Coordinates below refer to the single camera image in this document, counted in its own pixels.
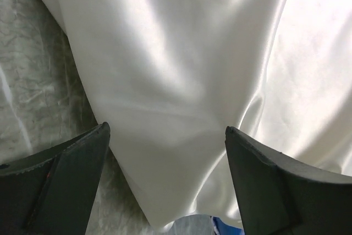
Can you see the cream white pillowcase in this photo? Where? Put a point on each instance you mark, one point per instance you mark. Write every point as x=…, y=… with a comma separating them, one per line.
x=170, y=75

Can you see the blue Elsa print pillow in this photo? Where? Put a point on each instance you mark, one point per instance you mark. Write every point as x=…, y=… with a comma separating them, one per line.
x=202, y=225

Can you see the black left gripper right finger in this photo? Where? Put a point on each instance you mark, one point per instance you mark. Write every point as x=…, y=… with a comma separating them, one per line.
x=277, y=194

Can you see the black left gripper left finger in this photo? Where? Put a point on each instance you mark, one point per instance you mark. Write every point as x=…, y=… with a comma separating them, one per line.
x=53, y=191

